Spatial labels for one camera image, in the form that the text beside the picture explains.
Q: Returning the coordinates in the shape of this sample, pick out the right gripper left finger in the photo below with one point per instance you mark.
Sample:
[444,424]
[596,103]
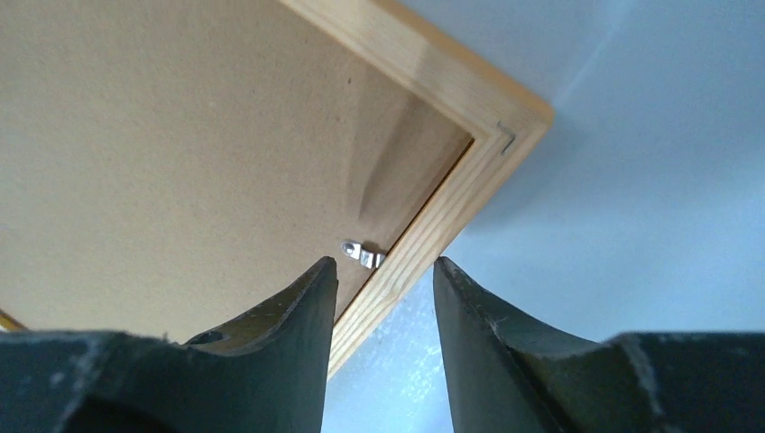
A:
[262,371]

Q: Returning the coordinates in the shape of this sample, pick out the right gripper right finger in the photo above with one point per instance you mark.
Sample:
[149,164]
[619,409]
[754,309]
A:
[507,371]

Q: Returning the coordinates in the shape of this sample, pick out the orange wooden picture frame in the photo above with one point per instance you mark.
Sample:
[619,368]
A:
[454,179]

